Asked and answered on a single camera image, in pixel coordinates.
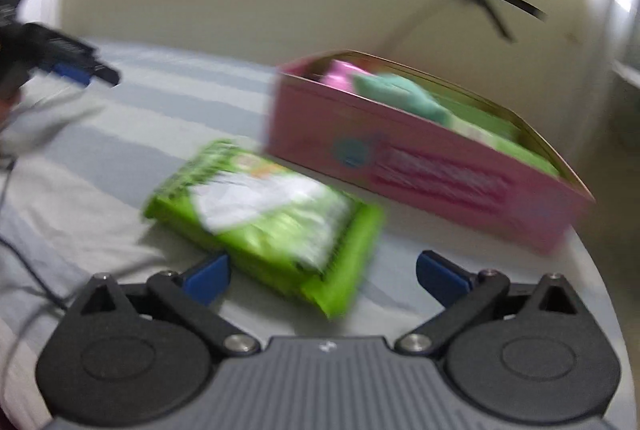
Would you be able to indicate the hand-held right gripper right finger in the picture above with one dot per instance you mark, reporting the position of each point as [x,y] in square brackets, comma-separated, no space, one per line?
[442,280]

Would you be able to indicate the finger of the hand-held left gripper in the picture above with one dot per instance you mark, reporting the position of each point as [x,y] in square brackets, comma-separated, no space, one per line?
[70,57]

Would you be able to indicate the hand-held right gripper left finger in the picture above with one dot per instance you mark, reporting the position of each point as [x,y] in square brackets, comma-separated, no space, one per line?
[207,280]

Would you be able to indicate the green white tissue packet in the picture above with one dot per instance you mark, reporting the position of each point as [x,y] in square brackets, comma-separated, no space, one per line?
[270,220]

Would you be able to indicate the pink biscuit tin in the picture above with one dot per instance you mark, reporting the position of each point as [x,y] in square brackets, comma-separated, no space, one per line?
[450,180]

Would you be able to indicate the long green box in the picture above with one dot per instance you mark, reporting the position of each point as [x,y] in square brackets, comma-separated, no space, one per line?
[535,159]

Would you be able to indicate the magenta shiny zip pouch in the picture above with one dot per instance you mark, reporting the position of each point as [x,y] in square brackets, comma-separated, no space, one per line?
[345,77]

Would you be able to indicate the striped bed sheet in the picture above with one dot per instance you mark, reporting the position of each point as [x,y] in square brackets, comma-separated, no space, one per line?
[150,109]

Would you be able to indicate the teal soft item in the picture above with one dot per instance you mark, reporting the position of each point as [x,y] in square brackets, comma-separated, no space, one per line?
[400,94]

